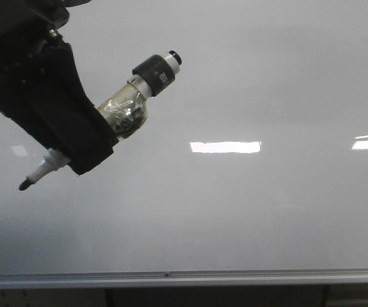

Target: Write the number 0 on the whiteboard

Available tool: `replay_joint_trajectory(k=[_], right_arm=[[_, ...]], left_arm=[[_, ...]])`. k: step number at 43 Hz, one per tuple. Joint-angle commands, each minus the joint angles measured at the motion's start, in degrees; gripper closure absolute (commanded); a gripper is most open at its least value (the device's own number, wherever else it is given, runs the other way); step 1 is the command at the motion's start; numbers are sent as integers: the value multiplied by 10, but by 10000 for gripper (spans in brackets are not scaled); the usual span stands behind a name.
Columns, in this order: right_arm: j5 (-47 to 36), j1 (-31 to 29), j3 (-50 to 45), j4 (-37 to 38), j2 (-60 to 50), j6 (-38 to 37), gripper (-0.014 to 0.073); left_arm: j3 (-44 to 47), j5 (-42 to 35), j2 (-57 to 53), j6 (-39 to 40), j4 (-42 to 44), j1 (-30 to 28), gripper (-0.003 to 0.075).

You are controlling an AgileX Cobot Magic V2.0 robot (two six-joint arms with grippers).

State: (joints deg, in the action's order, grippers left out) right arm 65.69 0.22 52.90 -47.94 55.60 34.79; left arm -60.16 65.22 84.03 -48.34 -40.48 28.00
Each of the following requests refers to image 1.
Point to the black and white whiteboard marker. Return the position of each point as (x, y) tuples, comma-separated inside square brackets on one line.
[(123, 114)]

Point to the white whiteboard with aluminium frame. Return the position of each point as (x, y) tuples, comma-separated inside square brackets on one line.
[(252, 168)]

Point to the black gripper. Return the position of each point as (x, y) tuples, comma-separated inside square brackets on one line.
[(23, 24)]

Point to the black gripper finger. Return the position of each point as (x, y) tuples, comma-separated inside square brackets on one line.
[(44, 96)]

